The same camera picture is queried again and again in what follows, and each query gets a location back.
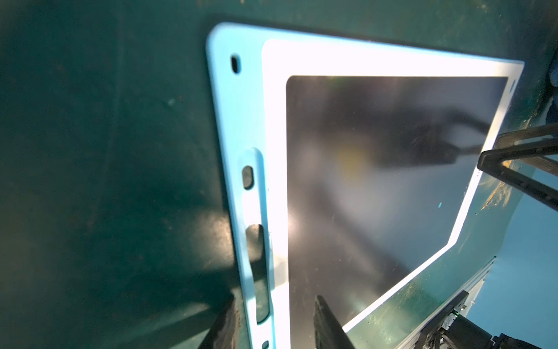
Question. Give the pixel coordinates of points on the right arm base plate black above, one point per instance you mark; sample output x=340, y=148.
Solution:
x=440, y=322

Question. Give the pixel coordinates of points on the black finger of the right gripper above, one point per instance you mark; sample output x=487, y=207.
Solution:
x=530, y=142
x=492, y=163

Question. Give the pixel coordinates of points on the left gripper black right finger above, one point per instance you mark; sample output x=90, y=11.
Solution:
x=328, y=332

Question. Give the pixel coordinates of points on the grey blue wiping cloth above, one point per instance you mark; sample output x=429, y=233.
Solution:
x=551, y=116

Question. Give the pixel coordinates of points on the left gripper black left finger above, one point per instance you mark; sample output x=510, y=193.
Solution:
x=224, y=332

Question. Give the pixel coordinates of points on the aluminium mounting rail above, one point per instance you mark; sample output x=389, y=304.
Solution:
x=473, y=287

